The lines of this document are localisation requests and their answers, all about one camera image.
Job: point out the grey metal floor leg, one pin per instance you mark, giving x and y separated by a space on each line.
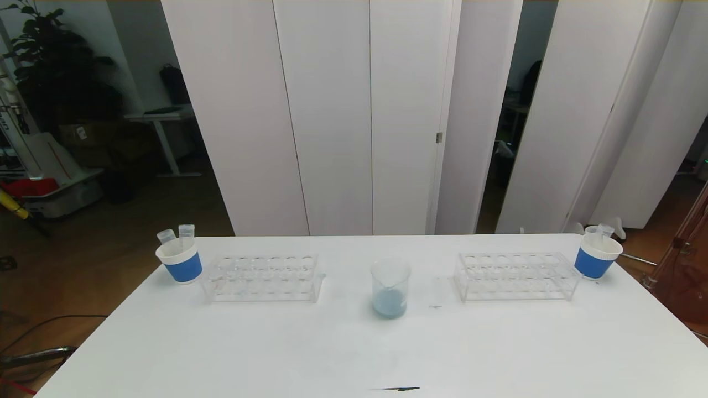
44 354

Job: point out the clear glass beaker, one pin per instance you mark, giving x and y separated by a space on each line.
390 304

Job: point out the dark green potted plant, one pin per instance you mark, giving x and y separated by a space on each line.
55 72

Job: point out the white printed column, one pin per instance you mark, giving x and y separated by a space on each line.
14 110

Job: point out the white machine housing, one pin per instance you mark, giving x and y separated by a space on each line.
61 193

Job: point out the white office desk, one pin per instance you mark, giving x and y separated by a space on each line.
160 116

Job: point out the blue white paper cup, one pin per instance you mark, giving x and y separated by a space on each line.
592 264
182 268

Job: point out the clear plastic test tube rack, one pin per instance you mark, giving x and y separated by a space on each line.
265 277
514 276

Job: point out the test tube with red liquid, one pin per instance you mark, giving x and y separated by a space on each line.
186 235

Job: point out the metal light stand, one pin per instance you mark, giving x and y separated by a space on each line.
677 241

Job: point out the small black floor box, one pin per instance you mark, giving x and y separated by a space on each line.
8 262

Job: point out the graduated clear plastic test tube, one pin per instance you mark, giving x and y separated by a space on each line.
607 229

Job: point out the black backpack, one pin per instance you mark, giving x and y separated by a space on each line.
174 83

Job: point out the test tube with blue liquid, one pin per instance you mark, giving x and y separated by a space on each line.
166 236

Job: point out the brown cardboard box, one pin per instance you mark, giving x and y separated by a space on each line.
99 135

